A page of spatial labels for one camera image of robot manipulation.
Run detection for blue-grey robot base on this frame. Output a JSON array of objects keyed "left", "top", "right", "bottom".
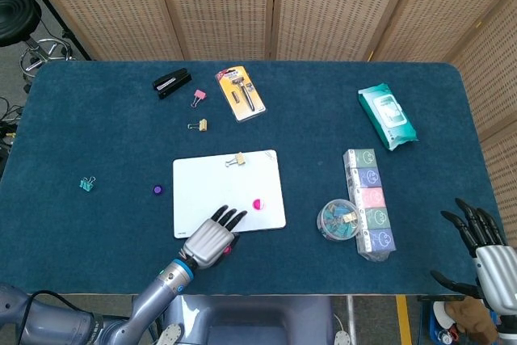
[{"left": 155, "top": 294, "right": 356, "bottom": 345}]

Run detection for pink binder clip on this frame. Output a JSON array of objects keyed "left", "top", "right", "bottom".
[{"left": 190, "top": 89, "right": 207, "bottom": 110}]

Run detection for green wet wipes pack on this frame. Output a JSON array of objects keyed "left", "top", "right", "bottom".
[{"left": 357, "top": 82, "right": 418, "bottom": 152}]

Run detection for razor in yellow blister pack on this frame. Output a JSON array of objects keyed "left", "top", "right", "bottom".
[{"left": 214, "top": 66, "right": 267, "bottom": 123}]

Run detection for brown lumpy object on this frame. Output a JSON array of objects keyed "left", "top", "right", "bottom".
[{"left": 447, "top": 295, "right": 500, "bottom": 343}]

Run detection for clear jar of binder clips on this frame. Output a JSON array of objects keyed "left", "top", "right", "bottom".
[{"left": 316, "top": 198, "right": 363, "bottom": 242}]

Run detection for black stool chrome base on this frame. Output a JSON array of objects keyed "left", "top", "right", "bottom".
[{"left": 0, "top": 0, "right": 76, "bottom": 83}]

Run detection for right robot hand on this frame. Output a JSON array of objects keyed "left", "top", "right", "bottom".
[{"left": 430, "top": 197, "right": 517, "bottom": 316}]

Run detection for white pastel patterned box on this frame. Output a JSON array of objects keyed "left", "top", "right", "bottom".
[{"left": 342, "top": 147, "right": 397, "bottom": 262}]

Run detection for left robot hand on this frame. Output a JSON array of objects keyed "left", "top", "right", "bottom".
[{"left": 179, "top": 204, "right": 249, "bottom": 271}]

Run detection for black stapler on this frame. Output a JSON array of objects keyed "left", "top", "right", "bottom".
[{"left": 152, "top": 67, "right": 193, "bottom": 100}]

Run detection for black slanted pole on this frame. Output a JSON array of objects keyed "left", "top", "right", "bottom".
[{"left": 10, "top": 0, "right": 94, "bottom": 61}]

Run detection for black floor cables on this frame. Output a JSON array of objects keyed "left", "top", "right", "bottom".
[{"left": 0, "top": 96, "right": 25, "bottom": 150}]

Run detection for white magnetic whiteboard black rim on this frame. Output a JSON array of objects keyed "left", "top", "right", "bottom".
[{"left": 172, "top": 149, "right": 287, "bottom": 240}]

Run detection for blue table cloth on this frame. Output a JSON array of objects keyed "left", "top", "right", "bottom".
[{"left": 0, "top": 60, "right": 512, "bottom": 297}]

